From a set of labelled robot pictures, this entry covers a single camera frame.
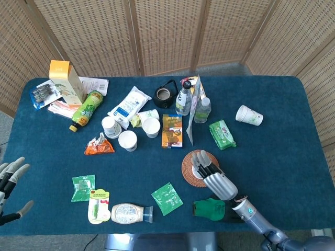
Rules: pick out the yellow-green crumpled packet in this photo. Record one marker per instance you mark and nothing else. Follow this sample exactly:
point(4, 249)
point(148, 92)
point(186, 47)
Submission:
point(135, 121)

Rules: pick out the green tea sachet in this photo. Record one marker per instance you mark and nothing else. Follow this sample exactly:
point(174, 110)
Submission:
point(167, 199)

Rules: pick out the upturned paper cup stack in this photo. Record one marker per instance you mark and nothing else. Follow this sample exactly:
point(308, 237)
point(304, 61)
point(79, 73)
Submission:
point(110, 126)

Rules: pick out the mayonnaise squeeze bottle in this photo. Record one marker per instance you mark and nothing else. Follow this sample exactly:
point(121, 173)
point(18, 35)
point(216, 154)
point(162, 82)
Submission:
point(125, 213)

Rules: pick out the green sachet with window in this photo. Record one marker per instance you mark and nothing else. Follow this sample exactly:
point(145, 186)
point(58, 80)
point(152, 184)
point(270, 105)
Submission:
point(83, 188)

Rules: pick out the green flower paper cup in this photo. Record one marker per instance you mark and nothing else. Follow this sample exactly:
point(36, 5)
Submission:
point(149, 114)

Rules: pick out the red yellow packet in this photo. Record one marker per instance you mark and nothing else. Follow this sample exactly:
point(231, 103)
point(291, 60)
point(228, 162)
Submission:
point(192, 80)

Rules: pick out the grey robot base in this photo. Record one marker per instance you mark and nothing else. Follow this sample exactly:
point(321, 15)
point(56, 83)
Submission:
point(157, 241)

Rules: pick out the white blue tissue packet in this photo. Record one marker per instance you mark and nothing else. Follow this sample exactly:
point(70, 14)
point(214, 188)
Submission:
point(128, 104)

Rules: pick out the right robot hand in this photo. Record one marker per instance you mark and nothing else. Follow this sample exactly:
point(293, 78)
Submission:
point(220, 184)

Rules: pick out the water bottle white cap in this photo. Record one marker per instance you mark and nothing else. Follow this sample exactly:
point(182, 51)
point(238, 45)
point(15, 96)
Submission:
point(203, 113)

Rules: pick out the clear soda bottle black cap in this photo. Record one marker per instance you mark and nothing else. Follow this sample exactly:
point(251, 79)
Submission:
point(183, 102)

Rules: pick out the orange snack bag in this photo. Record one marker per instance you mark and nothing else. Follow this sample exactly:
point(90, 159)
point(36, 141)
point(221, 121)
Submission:
point(100, 148)

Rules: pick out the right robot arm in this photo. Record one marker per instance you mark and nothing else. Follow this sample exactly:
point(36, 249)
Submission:
point(255, 217)

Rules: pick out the blue battery blister pack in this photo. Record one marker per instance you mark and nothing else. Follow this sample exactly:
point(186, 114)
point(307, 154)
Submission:
point(42, 94)

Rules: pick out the green wet wipes pack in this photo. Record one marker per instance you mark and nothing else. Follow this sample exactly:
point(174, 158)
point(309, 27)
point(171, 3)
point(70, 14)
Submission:
point(222, 135)

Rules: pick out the orange white flat packet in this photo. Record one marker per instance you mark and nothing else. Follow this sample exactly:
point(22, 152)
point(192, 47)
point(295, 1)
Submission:
point(62, 109)

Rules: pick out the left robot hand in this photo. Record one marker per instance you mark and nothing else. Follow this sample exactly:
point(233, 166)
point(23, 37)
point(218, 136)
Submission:
point(5, 180)

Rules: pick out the green black work glove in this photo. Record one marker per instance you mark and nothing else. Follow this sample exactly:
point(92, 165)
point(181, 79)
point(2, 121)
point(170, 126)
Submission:
point(209, 207)

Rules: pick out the clear standing plastic package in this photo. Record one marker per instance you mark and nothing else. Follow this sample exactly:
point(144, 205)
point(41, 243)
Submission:
point(196, 91)

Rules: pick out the tall yellow carton box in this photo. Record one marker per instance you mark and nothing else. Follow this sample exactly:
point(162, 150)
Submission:
point(70, 83)

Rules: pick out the woven rattan coaster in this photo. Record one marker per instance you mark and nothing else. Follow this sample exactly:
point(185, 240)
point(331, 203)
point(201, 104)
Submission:
point(187, 167)

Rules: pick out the white printed paper sheet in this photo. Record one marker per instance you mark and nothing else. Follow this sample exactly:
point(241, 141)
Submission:
point(98, 85)

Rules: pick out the lip balm blister pack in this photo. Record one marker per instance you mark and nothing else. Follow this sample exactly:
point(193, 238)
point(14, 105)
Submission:
point(98, 206)

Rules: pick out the green flower cup stack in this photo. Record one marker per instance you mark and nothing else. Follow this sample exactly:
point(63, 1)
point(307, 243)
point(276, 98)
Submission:
point(248, 115)

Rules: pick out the orange blue tea box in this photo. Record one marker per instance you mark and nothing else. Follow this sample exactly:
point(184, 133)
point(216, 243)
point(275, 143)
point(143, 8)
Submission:
point(171, 130)

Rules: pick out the green tea drink bottle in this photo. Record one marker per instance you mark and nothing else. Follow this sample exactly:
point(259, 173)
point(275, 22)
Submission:
point(87, 109)

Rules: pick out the black teapot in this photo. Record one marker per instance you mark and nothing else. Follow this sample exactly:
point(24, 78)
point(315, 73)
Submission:
point(158, 101)

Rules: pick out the bamboo folding screen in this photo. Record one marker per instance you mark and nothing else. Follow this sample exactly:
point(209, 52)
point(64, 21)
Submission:
point(167, 31)

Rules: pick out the blue flower paper cup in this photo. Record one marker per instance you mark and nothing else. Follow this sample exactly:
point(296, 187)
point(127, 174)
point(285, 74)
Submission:
point(151, 127)
point(127, 140)

